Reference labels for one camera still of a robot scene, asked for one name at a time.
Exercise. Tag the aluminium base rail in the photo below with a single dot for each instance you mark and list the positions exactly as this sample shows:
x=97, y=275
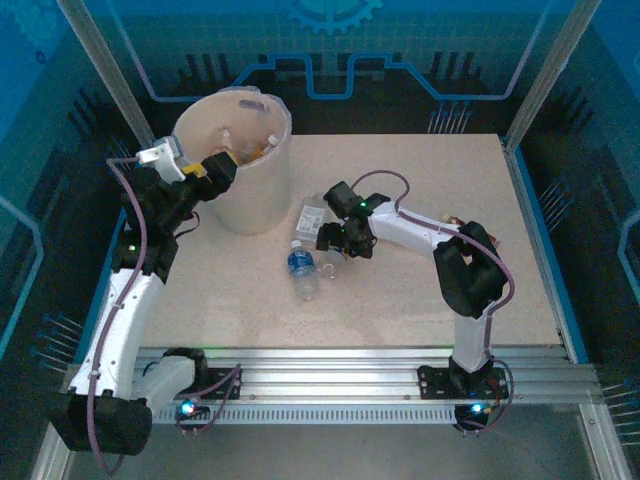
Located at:
x=325, y=375

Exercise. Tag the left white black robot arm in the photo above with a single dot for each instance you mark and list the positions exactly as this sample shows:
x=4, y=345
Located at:
x=125, y=320

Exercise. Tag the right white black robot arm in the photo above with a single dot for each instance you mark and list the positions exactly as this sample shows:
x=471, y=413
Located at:
x=470, y=340

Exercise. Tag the white bin with plastic liner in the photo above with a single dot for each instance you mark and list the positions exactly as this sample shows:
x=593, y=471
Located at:
x=250, y=200

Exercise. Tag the blue label water bottle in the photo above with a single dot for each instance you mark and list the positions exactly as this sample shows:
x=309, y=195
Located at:
x=301, y=265

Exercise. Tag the square clear white label bottle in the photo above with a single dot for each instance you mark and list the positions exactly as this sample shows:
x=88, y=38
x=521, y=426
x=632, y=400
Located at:
x=310, y=220

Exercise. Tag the blue yellow label bottle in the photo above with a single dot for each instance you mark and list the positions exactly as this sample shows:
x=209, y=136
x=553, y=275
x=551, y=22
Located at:
x=330, y=267

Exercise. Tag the small LED control board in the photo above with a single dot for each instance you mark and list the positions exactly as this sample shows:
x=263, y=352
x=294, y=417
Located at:
x=187, y=407
x=475, y=409

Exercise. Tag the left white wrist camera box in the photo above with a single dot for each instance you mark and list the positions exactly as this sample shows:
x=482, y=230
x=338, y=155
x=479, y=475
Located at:
x=165, y=157

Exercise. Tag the aluminium frame post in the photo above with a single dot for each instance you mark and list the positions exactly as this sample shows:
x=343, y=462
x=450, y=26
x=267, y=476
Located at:
x=100, y=65
x=550, y=65

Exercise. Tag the copper brown label bottle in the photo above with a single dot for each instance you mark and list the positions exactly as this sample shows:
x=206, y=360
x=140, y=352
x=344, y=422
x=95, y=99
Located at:
x=450, y=220

